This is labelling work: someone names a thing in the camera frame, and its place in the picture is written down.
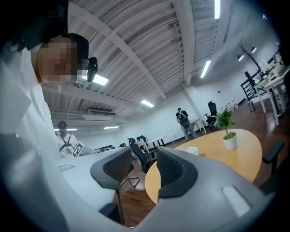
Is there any green plant in white pot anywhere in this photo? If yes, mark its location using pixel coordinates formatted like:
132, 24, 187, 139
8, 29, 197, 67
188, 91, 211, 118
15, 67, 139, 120
214, 106, 238, 151

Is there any black chair armrest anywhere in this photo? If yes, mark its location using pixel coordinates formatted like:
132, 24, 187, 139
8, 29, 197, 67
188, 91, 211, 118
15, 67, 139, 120
262, 141, 285, 173

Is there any person's white shirt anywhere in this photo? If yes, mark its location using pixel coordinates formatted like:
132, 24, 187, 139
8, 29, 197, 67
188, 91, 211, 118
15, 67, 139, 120
0, 39, 61, 164

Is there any ceiling air conditioner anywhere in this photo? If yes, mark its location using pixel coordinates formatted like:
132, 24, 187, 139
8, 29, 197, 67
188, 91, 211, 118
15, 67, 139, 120
87, 109, 117, 116

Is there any white round table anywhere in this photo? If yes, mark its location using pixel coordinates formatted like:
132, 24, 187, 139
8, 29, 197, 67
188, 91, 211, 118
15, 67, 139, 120
146, 135, 167, 149

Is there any black tree-shaped stand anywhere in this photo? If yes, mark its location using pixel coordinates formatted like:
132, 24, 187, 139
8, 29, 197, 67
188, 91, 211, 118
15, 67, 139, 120
235, 42, 261, 70

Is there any person's head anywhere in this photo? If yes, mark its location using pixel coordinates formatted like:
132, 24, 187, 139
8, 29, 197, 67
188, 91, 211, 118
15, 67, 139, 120
30, 33, 90, 85

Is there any round wooden table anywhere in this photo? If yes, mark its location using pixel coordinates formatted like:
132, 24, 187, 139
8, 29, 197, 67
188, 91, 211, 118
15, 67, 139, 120
144, 128, 263, 204

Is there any black office chair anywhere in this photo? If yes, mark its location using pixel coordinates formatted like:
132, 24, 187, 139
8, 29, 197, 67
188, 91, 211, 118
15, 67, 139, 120
203, 101, 219, 131
126, 137, 157, 174

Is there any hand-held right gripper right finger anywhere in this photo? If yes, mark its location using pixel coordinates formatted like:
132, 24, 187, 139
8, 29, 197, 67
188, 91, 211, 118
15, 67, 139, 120
135, 146, 268, 232

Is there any black head camera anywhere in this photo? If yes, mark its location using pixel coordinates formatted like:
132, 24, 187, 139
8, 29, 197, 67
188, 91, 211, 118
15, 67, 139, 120
86, 57, 99, 82

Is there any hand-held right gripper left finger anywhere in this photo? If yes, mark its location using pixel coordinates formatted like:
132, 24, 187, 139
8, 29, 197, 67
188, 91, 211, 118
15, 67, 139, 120
58, 146, 135, 212

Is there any white desk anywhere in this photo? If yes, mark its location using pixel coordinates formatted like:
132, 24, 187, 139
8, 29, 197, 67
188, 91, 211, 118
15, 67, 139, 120
253, 68, 290, 126

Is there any black metal frame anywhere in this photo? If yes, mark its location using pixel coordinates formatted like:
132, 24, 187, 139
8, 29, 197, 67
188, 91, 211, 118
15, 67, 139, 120
240, 71, 259, 102

